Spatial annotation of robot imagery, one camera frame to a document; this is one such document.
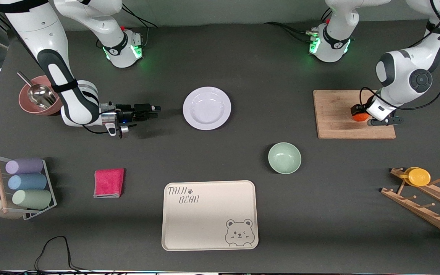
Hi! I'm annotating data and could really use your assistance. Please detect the white round plate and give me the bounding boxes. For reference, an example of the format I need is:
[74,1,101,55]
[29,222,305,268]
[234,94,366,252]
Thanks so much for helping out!
[183,87,232,131]

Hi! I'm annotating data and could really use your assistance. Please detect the wooden cutting board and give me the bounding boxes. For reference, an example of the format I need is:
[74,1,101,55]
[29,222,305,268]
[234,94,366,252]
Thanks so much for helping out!
[313,90,396,139]

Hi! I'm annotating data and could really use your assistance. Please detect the pink folded cloth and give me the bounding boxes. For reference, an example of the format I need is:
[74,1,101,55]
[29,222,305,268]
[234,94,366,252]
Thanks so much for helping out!
[93,168,125,199]

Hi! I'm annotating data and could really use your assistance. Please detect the metal scoop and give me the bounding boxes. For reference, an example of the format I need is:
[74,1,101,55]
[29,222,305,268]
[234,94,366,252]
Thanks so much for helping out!
[17,71,58,109]

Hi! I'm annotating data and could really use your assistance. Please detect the pale green bowl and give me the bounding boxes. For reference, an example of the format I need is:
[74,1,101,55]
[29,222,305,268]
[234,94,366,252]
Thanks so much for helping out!
[268,142,302,175]

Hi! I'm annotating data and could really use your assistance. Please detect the yellow cup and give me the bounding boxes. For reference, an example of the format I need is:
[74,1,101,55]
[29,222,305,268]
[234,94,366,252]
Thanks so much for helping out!
[404,167,431,187]

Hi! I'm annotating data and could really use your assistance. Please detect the pink bowl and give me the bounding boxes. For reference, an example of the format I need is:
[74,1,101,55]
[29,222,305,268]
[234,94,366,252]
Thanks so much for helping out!
[18,75,67,116]

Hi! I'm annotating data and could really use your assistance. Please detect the purple cup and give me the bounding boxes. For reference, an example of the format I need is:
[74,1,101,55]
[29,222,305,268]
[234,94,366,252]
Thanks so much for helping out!
[5,158,44,175]

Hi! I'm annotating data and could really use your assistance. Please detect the blue cup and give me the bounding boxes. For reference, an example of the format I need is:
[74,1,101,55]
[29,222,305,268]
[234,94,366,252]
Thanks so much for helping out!
[8,173,47,191]

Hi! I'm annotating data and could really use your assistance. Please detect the wooden peg drying rack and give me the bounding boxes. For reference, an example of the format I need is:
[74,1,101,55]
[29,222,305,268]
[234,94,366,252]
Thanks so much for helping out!
[380,167,440,241]

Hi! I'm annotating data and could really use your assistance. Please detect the beige bear print tray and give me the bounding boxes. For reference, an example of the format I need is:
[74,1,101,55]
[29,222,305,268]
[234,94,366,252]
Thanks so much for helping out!
[162,180,259,251]

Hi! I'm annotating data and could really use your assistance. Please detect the green cup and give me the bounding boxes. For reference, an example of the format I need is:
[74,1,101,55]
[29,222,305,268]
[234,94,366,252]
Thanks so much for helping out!
[12,189,52,210]

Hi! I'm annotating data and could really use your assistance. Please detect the black right arm base cables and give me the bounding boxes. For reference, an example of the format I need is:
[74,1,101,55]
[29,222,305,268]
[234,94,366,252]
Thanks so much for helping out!
[120,6,159,48]

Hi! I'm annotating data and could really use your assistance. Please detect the black arm base cables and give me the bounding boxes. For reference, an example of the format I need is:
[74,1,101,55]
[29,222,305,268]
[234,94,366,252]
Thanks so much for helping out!
[264,8,333,43]
[120,6,159,48]

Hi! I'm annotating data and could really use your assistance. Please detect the black left arm base cables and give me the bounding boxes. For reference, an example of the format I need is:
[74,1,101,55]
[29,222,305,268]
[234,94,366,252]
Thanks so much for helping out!
[264,8,333,43]

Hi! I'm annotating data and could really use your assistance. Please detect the white wire cup rack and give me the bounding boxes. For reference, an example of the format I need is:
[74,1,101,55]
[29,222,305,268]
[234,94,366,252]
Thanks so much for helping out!
[0,154,57,221]

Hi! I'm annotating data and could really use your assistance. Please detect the black table cable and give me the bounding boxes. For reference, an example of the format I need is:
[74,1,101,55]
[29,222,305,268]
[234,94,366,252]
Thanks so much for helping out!
[33,236,89,272]

